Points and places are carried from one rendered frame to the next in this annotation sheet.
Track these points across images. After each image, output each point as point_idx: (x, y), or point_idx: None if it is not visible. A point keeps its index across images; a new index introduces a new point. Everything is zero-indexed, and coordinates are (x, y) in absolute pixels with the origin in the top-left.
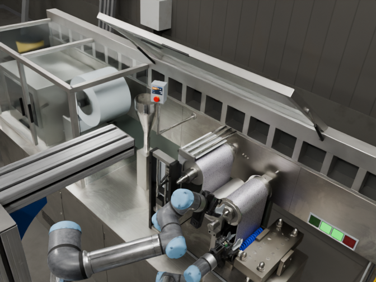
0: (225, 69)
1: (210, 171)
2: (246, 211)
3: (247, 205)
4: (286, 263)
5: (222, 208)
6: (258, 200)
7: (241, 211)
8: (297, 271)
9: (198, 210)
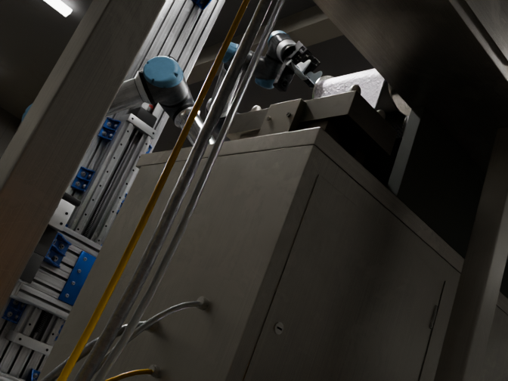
0: None
1: None
2: (332, 82)
3: (341, 76)
4: (275, 119)
5: (305, 65)
6: (363, 74)
7: (326, 80)
8: (275, 145)
9: (277, 48)
